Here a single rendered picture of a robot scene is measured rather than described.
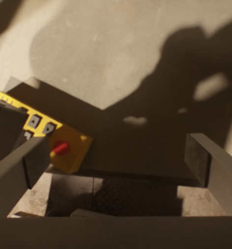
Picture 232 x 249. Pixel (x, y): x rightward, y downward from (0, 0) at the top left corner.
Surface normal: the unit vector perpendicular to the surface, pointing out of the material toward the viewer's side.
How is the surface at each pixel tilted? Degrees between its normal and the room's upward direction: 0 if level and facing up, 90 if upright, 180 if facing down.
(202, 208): 0
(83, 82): 0
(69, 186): 0
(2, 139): 90
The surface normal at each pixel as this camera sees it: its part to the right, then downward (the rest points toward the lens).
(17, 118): 0.88, 0.43
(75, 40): -0.14, -0.12
